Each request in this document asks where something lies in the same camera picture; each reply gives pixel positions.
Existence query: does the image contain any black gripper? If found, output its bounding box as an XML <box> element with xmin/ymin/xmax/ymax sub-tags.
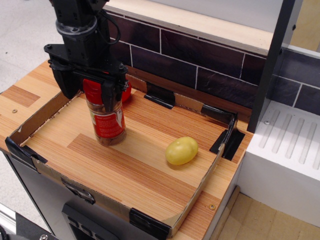
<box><xmin>44</xmin><ymin>24</ymin><xmax>127</xmax><ymax>112</ymax></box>

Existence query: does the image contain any red lidded spice bottle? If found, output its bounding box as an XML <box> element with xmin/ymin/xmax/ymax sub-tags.
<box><xmin>82</xmin><ymin>79</ymin><xmax>127</xmax><ymax>146</ymax></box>

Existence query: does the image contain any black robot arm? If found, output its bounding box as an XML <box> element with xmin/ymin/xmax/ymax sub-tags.
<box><xmin>44</xmin><ymin>0</ymin><xmax>128</xmax><ymax>112</ymax></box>

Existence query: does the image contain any red object behind fence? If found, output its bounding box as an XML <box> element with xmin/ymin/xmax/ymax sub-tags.
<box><xmin>121</xmin><ymin>79</ymin><xmax>132</xmax><ymax>103</ymax></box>

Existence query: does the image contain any cardboard fence with black tape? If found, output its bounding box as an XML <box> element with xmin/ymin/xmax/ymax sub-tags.
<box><xmin>0</xmin><ymin>70</ymin><xmax>252</xmax><ymax>240</ymax></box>

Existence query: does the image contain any yellow potato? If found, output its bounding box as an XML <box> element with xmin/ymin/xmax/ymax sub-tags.
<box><xmin>165</xmin><ymin>136</ymin><xmax>199</xmax><ymax>166</ymax></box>

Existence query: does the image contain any dark brick backsplash panel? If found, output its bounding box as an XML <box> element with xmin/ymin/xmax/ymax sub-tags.
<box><xmin>109</xmin><ymin>13</ymin><xmax>320</xmax><ymax>114</ymax></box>

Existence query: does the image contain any white sink drainboard unit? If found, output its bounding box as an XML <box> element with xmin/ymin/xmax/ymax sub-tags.
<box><xmin>237</xmin><ymin>101</ymin><xmax>320</xmax><ymax>226</ymax></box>

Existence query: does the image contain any dark grey vertical post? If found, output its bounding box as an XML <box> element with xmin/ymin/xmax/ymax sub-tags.
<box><xmin>247</xmin><ymin>0</ymin><xmax>295</xmax><ymax>133</ymax></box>

